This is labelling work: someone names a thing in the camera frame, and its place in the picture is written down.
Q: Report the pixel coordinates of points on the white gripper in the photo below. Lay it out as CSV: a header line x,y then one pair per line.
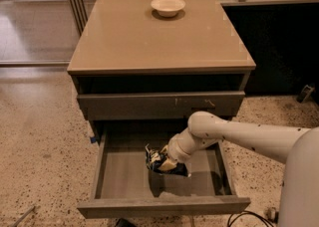
x,y
174,153

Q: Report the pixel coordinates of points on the blue chip bag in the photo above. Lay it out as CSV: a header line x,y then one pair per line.
x,y
154,159

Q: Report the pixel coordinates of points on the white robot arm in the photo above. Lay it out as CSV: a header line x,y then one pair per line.
x,y
296,147

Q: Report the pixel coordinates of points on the open grey middle drawer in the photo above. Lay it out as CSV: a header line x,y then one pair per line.
x,y
123,187

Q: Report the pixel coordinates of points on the closed grey top drawer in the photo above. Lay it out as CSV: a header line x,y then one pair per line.
x,y
158,105

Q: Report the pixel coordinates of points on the dark object under drawer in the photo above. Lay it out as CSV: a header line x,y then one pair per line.
x,y
124,223

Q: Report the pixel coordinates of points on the grey drawer cabinet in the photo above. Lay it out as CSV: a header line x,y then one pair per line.
x,y
128,48

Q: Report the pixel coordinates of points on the blue tape piece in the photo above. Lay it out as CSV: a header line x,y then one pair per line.
x,y
93,139

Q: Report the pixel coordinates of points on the white power strip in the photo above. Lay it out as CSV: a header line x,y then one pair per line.
x,y
272,214

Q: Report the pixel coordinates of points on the white ceramic bowl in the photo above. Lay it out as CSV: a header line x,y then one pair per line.
x,y
168,8

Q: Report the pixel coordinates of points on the metal rod on floor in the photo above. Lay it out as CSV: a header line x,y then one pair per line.
x,y
23,216

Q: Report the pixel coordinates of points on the dark floor bracket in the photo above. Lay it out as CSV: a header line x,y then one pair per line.
x,y
305,93

